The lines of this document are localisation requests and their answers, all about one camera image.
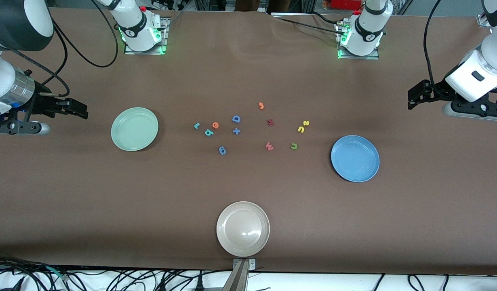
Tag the pale green plate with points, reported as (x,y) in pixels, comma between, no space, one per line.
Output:
(134,129)

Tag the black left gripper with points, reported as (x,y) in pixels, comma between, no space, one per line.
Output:
(437,91)

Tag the aluminium profile with bracket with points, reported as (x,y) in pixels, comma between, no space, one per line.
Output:
(238,279)

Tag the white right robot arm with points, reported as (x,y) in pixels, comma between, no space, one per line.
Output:
(139,30)

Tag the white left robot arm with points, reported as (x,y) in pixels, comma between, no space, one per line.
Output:
(367,34)

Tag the blue foam digit nine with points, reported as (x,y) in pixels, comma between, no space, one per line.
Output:
(224,152)

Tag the brown table cover sheet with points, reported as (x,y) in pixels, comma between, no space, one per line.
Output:
(111,202)

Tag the beige plate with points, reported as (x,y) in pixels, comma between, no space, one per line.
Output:
(243,229)

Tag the red foam letter W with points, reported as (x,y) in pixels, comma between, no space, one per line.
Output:
(269,147)

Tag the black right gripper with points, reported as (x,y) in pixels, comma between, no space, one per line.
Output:
(41,103)

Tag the red box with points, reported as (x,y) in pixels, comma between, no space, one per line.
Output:
(345,4)

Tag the blue plate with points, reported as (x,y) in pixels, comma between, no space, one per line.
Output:
(355,158)

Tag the aluminium table frame rail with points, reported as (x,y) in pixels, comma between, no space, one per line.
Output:
(483,20)

